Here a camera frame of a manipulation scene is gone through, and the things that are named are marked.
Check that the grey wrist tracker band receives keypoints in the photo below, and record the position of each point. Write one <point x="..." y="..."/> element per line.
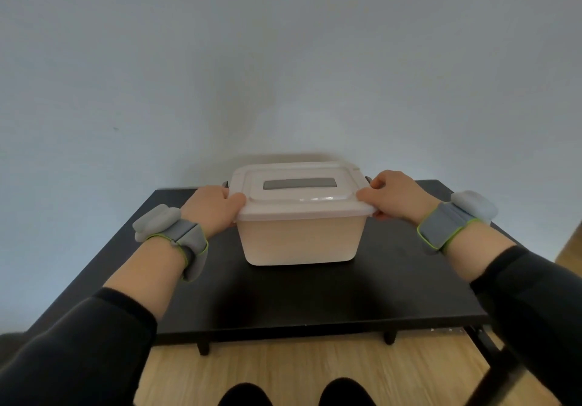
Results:
<point x="175" y="233"/>
<point x="448" y="221"/>

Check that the person's right hand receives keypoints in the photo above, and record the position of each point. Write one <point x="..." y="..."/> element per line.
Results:
<point x="400" y="196"/>

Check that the person's left forearm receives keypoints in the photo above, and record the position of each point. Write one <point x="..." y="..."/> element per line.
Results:
<point x="104" y="319"/>

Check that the person's left hand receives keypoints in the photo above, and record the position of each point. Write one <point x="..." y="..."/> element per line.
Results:
<point x="208" y="212"/>

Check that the white plastic storage box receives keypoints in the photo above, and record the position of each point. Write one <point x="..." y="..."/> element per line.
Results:
<point x="300" y="240"/>

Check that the person's left black shoe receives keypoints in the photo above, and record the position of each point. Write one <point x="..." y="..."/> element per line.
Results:
<point x="245" y="395"/>

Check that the person's right black shoe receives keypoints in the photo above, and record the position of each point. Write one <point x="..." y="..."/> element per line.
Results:
<point x="346" y="393"/>

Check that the person's left thumb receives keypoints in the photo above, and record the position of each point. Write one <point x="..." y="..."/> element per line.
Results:
<point x="235" y="205"/>

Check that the person's right forearm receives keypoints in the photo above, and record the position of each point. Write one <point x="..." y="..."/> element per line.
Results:
<point x="514" y="292"/>

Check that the black table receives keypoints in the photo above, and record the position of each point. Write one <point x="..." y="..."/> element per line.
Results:
<point x="318" y="296"/>

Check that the person's right thumb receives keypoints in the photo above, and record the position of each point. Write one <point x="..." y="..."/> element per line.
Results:
<point x="369" y="197"/>

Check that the person's black shoe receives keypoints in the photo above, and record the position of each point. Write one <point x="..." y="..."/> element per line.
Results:
<point x="245" y="395"/>
<point x="346" y="393"/>

